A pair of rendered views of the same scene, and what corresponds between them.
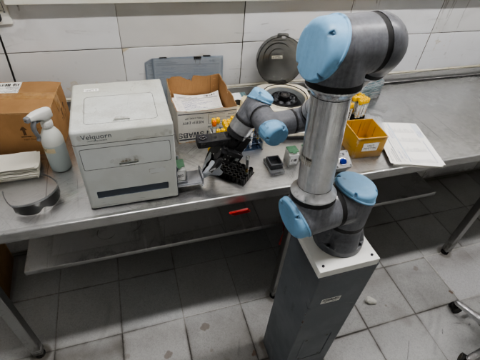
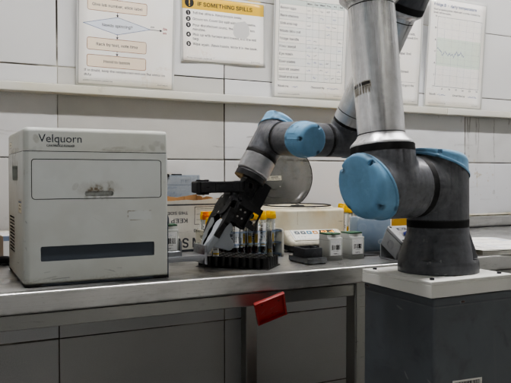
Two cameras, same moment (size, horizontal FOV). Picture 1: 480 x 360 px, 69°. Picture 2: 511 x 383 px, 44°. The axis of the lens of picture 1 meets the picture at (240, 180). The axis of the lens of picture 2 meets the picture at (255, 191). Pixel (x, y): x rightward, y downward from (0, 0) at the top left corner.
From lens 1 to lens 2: 0.82 m
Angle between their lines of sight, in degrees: 41
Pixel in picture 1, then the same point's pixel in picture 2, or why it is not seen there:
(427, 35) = not seen: hidden behind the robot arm
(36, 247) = not seen: outside the picture
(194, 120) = (174, 216)
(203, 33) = (172, 144)
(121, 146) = (93, 162)
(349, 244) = (458, 248)
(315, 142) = (368, 54)
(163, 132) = (153, 146)
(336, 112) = (382, 11)
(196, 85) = not seen: hidden behind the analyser
